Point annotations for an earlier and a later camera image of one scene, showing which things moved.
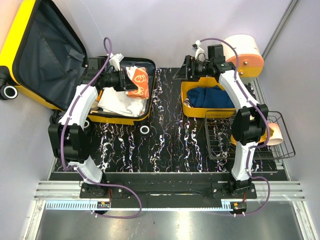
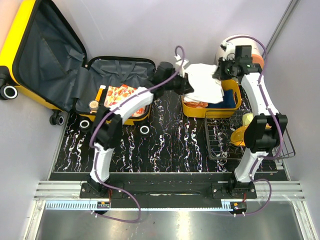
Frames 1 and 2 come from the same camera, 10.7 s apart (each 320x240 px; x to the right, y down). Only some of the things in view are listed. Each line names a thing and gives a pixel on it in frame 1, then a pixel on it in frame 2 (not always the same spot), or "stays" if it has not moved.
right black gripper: [183, 73] to [218, 74]
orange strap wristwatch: [94, 105] stays
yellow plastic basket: [198, 112] stays
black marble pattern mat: [177, 144] stays
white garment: [120, 102] to [207, 89]
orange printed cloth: [140, 77] to [196, 104]
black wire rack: [219, 134] stays
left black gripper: [125, 84] to [185, 87]
